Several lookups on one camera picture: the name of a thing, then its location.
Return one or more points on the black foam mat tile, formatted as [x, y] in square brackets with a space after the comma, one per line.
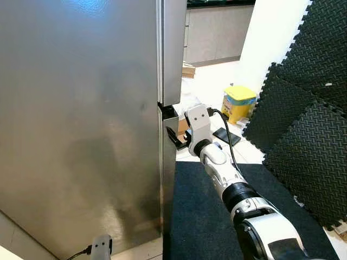
[282, 108]
[325, 43]
[309, 162]

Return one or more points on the pile of wooden blocks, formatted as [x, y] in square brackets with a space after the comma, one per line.
[188, 69]

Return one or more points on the silver freezer door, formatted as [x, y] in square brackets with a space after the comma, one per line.
[173, 49]

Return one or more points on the black carpet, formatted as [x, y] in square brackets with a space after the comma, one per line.
[195, 216]

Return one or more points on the black kitchen countertop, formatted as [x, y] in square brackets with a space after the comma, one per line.
[217, 2]

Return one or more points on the small black foam piece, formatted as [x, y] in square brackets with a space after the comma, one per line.
[226, 136]

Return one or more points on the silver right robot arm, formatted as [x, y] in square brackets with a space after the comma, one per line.
[238, 192]

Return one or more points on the yellow-lidded container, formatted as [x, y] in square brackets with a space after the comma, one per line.
[238, 95]

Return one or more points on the grey kitchen cabinets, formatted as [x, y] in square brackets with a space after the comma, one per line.
[217, 32]

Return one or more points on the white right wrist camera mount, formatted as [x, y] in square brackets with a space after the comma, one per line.
[198, 122]

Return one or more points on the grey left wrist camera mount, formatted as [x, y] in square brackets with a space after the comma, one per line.
[101, 249]

